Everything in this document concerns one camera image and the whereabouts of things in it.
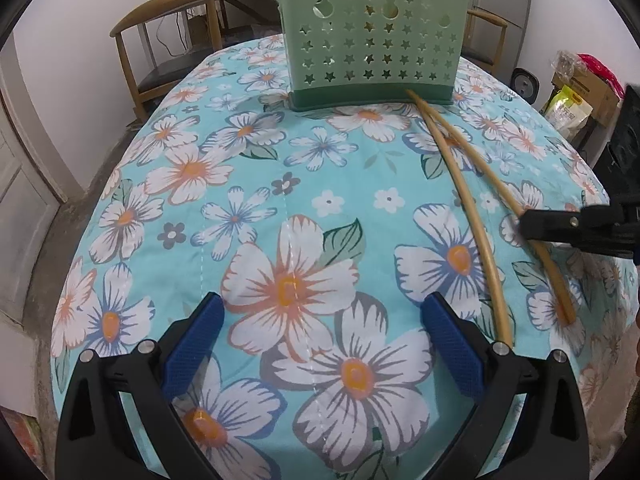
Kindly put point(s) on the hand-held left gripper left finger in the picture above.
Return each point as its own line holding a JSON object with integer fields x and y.
{"x": 195, "y": 345}

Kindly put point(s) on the white panelled door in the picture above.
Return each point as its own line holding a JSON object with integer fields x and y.
{"x": 25, "y": 210}

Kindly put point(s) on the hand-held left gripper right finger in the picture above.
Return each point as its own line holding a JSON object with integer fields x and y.
{"x": 452, "y": 345}

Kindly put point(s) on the cardboard box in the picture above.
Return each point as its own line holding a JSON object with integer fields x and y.
{"x": 595, "y": 92}

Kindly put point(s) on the red plastic bag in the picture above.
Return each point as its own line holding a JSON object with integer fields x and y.
{"x": 600, "y": 67}

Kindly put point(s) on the black rice cooker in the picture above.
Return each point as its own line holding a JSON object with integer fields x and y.
{"x": 525, "y": 85}

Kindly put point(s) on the green perforated utensil holder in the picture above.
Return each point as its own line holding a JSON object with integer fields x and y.
{"x": 350, "y": 60}

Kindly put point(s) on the clear plastic bag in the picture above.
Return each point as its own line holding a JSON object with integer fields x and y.
{"x": 565, "y": 62}

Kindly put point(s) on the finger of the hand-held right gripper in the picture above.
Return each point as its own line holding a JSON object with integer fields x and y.
{"x": 560, "y": 225}

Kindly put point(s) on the wooden chair dark seat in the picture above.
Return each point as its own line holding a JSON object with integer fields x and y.
{"x": 487, "y": 35}
{"x": 160, "y": 60}

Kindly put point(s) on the single bamboo chopstick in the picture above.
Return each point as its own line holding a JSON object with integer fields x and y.
{"x": 492, "y": 265}
{"x": 555, "y": 280}

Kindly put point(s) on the yellow white rice bag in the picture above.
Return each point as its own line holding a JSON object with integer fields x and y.
{"x": 567, "y": 110}

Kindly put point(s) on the silver refrigerator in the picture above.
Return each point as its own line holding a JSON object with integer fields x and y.
{"x": 502, "y": 0}

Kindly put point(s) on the blue floral quilt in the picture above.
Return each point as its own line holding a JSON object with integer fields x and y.
{"x": 300, "y": 210}

